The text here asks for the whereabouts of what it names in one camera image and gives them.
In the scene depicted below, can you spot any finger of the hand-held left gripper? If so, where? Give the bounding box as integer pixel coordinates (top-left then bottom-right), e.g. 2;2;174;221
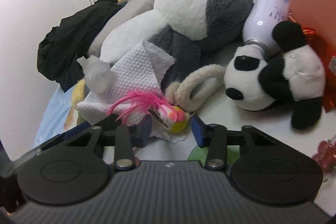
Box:
33;114;119;159

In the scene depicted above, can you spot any white plastic bottle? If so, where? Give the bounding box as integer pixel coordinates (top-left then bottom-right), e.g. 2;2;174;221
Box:
242;0;291;57

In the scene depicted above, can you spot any black jacket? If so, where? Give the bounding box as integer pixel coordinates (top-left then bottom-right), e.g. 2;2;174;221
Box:
37;0;126;94

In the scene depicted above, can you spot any beige fuzzy loop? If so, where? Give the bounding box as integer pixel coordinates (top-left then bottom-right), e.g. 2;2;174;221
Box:
165;64;225;112

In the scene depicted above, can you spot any food printed plastic mat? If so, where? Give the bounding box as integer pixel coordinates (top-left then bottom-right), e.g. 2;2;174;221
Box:
63;0;336;214

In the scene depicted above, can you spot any pink feather bird toy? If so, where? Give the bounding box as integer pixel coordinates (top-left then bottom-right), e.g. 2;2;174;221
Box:
108;91;190;134

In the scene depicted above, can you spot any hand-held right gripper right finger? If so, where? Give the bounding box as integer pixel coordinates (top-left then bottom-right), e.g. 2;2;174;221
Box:
192;116;275;170

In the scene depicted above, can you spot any red foil wrapper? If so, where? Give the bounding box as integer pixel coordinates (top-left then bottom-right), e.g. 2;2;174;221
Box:
302;26;336;113

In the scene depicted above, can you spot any crumpled white tissue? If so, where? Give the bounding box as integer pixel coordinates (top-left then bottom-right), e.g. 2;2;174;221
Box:
78;55;114;94

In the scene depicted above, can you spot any light blue star bedsheet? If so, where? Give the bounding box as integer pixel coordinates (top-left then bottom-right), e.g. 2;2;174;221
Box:
34;85;88;148

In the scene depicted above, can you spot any grey and white plush penguin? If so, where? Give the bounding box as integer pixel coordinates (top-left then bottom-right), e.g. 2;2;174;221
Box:
71;0;254;109

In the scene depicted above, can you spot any black and white plush panda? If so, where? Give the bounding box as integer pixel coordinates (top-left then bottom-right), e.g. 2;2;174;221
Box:
223;21;326;130

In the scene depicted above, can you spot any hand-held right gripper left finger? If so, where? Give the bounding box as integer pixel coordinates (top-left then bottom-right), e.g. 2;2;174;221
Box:
64;115;154;171

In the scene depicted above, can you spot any white embossed paper towel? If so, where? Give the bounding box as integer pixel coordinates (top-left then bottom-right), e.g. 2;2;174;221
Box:
76;42;187;144

